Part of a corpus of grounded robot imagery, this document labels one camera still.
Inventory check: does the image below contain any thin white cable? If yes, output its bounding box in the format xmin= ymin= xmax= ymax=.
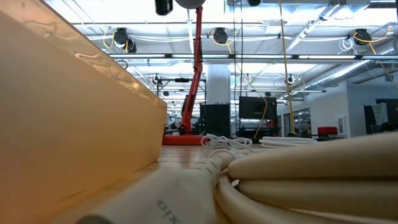
xmin=201 ymin=133 xmax=253 ymax=151

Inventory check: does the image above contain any thin yellow reel cord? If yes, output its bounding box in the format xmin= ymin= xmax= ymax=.
xmin=211 ymin=30 xmax=269 ymax=139

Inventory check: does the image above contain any black perforated box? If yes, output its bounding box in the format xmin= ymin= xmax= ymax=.
xmin=199 ymin=103 xmax=231 ymax=138

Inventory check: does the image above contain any thick white HDMI cable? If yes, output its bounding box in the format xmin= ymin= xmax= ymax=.
xmin=259 ymin=136 xmax=318 ymax=149

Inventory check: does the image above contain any white building column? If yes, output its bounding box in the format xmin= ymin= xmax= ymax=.
xmin=206 ymin=63 xmax=231 ymax=105

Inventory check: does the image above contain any black ceiling cable reel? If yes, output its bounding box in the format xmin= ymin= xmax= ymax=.
xmin=112 ymin=27 xmax=138 ymax=54
xmin=353 ymin=28 xmax=373 ymax=46
xmin=212 ymin=27 xmax=229 ymax=45

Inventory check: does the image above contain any orange translucent plastic tray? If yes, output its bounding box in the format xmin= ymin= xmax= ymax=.
xmin=0 ymin=0 xmax=168 ymax=224

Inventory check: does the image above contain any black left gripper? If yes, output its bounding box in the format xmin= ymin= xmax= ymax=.
xmin=154 ymin=0 xmax=174 ymax=16

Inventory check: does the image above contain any long ceiling light bar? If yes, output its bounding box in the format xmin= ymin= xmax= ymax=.
xmin=107 ymin=52 xmax=398 ymax=62

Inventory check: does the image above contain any beige HDMI cable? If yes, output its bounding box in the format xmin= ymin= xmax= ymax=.
xmin=76 ymin=132 xmax=398 ymax=224

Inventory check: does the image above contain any thick yellow hanging cable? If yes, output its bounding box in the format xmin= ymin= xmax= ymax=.
xmin=278 ymin=0 xmax=296 ymax=136

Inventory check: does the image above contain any red desk lamp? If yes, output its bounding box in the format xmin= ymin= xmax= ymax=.
xmin=161 ymin=0 xmax=208 ymax=146

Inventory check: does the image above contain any silver ventilation duct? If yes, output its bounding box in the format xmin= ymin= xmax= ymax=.
xmin=303 ymin=58 xmax=398 ymax=91

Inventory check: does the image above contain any red box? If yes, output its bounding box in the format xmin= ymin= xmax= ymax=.
xmin=317 ymin=126 xmax=338 ymax=136

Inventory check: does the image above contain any dark room partition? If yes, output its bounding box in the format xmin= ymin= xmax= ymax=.
xmin=363 ymin=98 xmax=398 ymax=133

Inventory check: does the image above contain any black background screen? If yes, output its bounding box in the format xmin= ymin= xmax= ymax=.
xmin=238 ymin=96 xmax=277 ymax=120

